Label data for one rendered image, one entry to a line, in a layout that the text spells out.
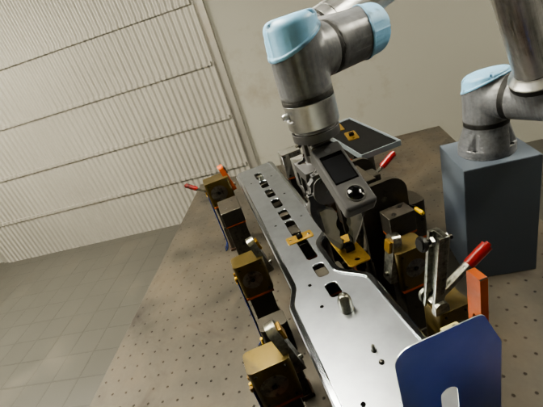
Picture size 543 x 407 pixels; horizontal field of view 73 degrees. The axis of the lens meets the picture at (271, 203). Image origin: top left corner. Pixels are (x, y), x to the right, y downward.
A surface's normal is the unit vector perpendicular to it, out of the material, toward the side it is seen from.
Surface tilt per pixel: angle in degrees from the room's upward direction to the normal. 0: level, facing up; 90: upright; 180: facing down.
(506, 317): 0
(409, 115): 90
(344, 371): 0
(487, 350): 90
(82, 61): 90
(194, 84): 90
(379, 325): 0
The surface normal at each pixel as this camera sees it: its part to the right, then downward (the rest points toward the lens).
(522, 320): -0.28, -0.84
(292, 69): -0.31, 0.53
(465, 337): 0.25, 0.40
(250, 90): -0.06, 0.49
